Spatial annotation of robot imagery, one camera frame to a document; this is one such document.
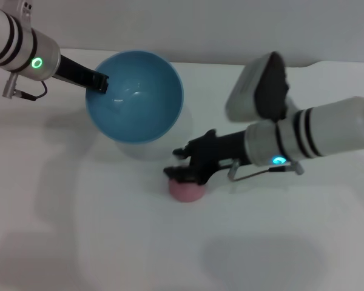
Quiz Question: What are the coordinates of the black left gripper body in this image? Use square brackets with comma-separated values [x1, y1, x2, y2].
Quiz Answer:
[52, 55, 100, 92]

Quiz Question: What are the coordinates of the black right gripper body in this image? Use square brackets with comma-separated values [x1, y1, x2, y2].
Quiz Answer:
[184, 129, 253, 186]

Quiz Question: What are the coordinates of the pink toy peach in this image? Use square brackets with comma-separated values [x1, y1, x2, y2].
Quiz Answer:
[167, 178, 207, 203]

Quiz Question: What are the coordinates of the blue bowl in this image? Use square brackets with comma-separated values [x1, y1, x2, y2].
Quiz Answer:
[84, 50, 185, 144]

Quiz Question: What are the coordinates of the right arm cable with plug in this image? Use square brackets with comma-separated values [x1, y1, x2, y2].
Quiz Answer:
[228, 160, 305, 184]

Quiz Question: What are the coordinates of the arm cable with plug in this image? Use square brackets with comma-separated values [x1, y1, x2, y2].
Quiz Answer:
[228, 160, 305, 184]
[2, 73, 48, 102]

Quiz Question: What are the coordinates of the left arm cable with plug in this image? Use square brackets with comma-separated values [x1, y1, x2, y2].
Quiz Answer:
[2, 73, 48, 102]

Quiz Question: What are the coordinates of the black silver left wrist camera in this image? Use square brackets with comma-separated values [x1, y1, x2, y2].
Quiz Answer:
[18, 0, 35, 24]

